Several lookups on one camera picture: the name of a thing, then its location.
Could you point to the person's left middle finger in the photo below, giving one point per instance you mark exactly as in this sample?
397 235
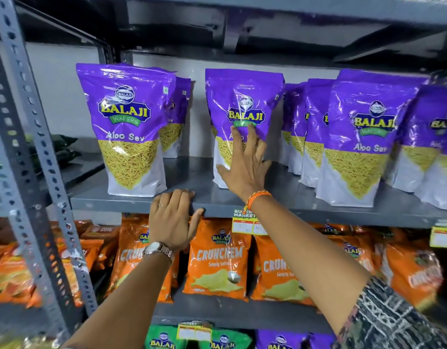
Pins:
177 199

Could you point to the green snack packet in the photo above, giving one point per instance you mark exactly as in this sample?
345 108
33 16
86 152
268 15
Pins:
230 341
161 339

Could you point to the dark patterned sleeve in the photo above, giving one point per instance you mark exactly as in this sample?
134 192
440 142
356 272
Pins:
390 319

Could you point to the purple snack packet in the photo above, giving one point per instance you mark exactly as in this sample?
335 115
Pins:
245 94

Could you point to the person's left thumb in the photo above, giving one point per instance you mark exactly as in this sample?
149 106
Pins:
196 219

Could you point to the person's left little finger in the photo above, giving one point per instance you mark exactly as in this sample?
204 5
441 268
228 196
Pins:
154 213

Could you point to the row of orange crisp packets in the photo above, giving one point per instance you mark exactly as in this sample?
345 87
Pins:
216 265

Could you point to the person's right hand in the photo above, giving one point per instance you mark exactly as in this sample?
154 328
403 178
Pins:
247 178

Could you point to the yellow white price label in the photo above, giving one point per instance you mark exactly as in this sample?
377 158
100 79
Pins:
443 236
194 332
245 226

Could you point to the grey metal shelf board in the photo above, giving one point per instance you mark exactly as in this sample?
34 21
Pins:
281 36
227 312
194 178
81 170

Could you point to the person's right thumb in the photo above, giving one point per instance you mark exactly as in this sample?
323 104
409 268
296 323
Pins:
226 173

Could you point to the person's left hand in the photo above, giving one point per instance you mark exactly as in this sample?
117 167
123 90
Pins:
170 225

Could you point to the row of purple snack packets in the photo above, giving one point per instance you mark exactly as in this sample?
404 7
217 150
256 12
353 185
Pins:
358 141

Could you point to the person's right forearm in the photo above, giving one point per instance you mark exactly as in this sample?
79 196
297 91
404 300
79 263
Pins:
310 261

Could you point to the small purple snack bag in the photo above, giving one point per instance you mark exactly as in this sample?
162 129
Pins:
281 340
321 341

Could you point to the dark green packets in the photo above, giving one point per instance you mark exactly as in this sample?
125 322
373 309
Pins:
60 152

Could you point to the grey perforated rack upright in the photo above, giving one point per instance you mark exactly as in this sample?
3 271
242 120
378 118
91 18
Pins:
23 141

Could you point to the person's left forearm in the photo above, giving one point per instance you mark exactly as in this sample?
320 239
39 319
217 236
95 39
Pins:
129 301

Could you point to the person's right middle finger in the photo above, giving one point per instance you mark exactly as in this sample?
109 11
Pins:
252 141

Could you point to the pile of orange yellow packets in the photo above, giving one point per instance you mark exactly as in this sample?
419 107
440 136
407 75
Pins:
9 276

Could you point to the person's right little finger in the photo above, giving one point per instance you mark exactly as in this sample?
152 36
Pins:
267 167

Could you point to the silver wristwatch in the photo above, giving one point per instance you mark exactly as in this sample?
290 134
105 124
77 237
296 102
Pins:
158 249

